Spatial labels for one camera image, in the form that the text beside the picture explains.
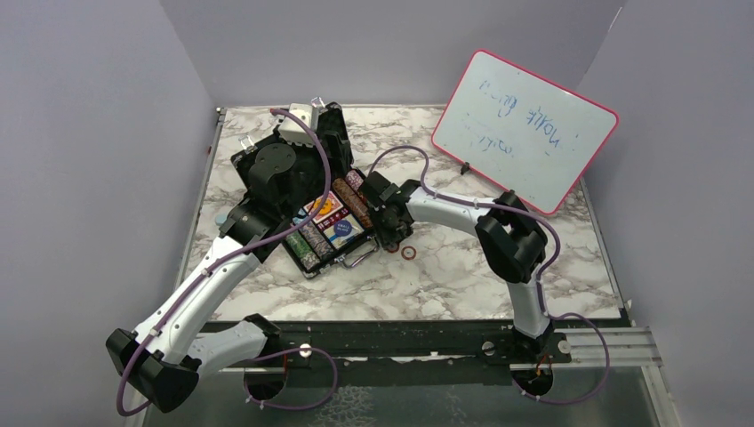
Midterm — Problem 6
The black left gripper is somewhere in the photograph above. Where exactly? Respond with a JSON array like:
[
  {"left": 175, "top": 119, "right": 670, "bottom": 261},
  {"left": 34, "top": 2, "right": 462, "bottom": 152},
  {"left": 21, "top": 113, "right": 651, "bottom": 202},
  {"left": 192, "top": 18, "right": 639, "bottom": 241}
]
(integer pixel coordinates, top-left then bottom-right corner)
[{"left": 275, "top": 125, "right": 350, "bottom": 219}]

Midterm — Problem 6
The red playing card deck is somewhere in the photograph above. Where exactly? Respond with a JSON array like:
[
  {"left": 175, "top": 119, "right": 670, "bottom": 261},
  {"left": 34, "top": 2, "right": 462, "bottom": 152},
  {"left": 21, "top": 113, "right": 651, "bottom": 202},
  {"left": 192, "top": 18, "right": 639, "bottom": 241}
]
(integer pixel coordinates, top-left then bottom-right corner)
[{"left": 304, "top": 190, "right": 344, "bottom": 223}]

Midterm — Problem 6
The black aluminium poker case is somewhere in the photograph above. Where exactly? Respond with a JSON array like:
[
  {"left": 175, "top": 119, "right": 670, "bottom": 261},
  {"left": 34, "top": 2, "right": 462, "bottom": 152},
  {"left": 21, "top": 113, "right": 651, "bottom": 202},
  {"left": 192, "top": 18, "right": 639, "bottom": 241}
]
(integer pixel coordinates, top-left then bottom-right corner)
[{"left": 221, "top": 102, "right": 375, "bottom": 278}]

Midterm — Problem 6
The blue playing card deck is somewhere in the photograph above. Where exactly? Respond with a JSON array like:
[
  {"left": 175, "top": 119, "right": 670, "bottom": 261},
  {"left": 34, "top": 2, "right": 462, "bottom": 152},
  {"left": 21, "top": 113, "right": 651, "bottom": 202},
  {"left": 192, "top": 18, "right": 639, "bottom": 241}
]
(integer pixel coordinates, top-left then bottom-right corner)
[{"left": 323, "top": 214, "right": 365, "bottom": 249}]

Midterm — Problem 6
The orange dealer button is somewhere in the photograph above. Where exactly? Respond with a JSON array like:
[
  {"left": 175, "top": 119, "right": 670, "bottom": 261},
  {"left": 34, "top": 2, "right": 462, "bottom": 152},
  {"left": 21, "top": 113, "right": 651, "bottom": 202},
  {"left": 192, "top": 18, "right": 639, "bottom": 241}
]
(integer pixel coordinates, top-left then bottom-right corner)
[{"left": 313, "top": 197, "right": 333, "bottom": 214}]

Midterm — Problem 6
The blue dealer button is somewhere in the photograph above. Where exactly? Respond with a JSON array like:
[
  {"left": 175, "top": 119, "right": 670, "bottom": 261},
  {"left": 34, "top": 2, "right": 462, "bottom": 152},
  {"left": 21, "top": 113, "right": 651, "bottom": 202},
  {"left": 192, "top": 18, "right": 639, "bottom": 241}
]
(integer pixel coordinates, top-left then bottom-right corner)
[{"left": 333, "top": 220, "right": 353, "bottom": 238}]

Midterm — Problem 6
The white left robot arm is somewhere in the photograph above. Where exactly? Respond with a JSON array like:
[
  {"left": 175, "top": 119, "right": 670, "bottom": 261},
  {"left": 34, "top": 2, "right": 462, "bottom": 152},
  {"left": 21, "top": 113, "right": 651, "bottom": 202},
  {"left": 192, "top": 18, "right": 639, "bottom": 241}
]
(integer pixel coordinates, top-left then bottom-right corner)
[{"left": 116, "top": 131, "right": 332, "bottom": 417}]

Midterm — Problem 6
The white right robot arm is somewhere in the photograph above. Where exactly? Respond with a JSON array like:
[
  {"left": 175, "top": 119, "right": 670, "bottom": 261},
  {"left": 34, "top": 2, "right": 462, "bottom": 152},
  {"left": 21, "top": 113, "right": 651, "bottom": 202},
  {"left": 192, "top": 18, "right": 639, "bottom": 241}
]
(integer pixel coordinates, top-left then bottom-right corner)
[{"left": 357, "top": 172, "right": 553, "bottom": 362}]

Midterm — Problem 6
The brown orange chip stack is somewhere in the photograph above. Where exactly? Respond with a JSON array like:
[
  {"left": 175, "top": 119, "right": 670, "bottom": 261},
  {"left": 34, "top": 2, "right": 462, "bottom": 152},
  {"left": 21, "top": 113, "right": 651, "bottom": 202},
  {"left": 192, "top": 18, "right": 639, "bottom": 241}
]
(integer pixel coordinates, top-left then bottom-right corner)
[{"left": 333, "top": 178, "right": 373, "bottom": 229}]

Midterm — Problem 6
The orange blue chip stack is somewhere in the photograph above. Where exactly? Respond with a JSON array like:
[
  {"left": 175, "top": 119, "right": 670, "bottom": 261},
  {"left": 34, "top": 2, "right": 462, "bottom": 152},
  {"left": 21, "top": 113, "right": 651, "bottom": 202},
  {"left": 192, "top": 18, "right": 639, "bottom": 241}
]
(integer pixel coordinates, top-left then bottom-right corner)
[{"left": 300, "top": 223, "right": 334, "bottom": 260}]

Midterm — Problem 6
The light blue eraser case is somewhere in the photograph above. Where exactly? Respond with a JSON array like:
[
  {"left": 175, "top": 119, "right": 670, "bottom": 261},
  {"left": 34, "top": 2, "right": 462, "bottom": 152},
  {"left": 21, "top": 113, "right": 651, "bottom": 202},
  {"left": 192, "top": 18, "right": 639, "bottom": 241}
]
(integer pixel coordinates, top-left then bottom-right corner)
[{"left": 214, "top": 213, "right": 228, "bottom": 226}]

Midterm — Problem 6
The green chip stack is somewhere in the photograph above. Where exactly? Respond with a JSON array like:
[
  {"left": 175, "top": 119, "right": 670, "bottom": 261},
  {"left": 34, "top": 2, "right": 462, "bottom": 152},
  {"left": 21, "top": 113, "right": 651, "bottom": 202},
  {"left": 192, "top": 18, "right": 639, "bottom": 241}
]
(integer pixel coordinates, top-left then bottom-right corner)
[{"left": 285, "top": 231, "right": 320, "bottom": 270}]

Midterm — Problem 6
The pink framed whiteboard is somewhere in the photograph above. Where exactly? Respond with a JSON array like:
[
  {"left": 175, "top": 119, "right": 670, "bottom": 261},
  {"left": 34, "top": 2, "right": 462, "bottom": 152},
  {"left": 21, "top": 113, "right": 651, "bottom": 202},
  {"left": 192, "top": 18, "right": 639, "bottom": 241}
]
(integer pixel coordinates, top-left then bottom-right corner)
[{"left": 430, "top": 50, "right": 620, "bottom": 214}]

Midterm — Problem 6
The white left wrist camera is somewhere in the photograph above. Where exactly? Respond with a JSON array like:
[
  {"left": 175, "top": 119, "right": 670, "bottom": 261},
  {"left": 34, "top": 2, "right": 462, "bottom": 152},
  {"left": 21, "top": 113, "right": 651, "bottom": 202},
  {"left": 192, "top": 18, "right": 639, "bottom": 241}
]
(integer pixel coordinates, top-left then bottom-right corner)
[{"left": 277, "top": 103, "right": 320, "bottom": 148}]

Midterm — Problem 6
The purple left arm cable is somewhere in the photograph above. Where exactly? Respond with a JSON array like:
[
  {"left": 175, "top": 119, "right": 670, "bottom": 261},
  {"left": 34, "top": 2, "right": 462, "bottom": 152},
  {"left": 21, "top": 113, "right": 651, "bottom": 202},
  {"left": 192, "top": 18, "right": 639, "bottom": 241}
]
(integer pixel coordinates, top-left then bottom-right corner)
[{"left": 116, "top": 108, "right": 341, "bottom": 418}]

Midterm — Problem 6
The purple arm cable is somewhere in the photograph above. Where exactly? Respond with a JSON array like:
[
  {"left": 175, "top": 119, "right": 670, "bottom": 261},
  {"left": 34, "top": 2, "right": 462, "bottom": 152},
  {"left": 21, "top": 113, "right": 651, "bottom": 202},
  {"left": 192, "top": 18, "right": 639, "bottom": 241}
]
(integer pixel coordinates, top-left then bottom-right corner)
[
  {"left": 116, "top": 108, "right": 341, "bottom": 418},
  {"left": 365, "top": 145, "right": 613, "bottom": 407}
]

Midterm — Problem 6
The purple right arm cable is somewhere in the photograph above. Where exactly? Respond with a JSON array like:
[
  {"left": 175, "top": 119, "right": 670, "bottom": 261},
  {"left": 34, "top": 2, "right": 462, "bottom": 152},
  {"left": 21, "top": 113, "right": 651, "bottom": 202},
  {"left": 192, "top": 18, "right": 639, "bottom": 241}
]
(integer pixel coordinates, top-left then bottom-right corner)
[{"left": 365, "top": 145, "right": 613, "bottom": 407}]

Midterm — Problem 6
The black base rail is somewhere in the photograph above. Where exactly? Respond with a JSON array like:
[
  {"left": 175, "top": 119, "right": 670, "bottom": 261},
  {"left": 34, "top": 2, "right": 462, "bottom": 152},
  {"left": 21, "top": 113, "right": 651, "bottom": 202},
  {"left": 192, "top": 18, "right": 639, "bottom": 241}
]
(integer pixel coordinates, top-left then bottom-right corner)
[{"left": 231, "top": 320, "right": 571, "bottom": 393}]

